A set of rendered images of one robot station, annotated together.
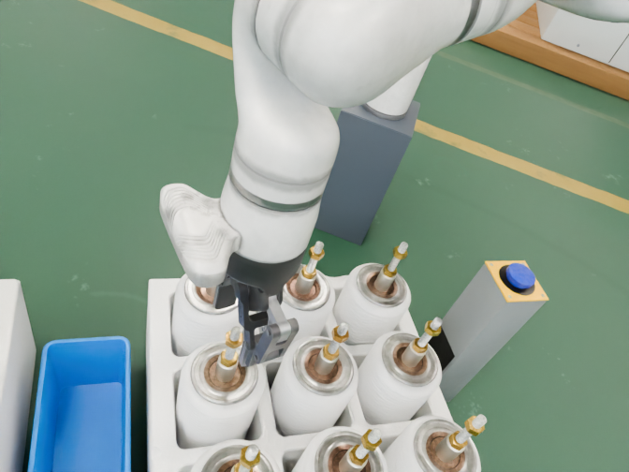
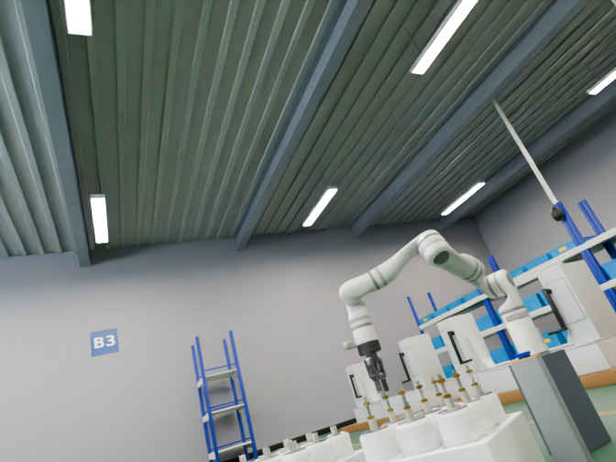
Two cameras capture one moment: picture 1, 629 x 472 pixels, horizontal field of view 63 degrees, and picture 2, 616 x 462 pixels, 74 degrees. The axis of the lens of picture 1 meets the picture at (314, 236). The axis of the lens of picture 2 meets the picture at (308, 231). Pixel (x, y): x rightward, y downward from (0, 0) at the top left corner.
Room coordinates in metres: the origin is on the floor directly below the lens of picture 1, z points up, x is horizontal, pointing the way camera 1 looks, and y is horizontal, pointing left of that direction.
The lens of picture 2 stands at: (-0.47, -1.12, 0.33)
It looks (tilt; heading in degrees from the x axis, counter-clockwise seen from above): 23 degrees up; 60
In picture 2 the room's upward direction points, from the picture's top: 17 degrees counter-clockwise
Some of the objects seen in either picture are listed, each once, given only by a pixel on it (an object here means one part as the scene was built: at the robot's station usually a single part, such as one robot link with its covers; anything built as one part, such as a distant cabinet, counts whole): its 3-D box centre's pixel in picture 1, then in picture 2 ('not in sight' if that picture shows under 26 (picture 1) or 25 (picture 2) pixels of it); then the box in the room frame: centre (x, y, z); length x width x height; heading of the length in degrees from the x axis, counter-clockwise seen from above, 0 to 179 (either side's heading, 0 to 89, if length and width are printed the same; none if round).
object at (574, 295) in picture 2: not in sight; (523, 334); (2.66, 1.36, 0.45); 1.45 x 0.57 x 0.74; 89
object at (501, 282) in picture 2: not in sight; (504, 293); (0.91, -0.04, 0.54); 0.09 x 0.09 x 0.17; 20
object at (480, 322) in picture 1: (464, 340); (555, 420); (0.55, -0.29, 0.16); 0.07 x 0.07 x 0.31; 28
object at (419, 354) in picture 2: not in sight; (395, 379); (2.71, 3.40, 0.45); 1.61 x 0.57 x 0.74; 89
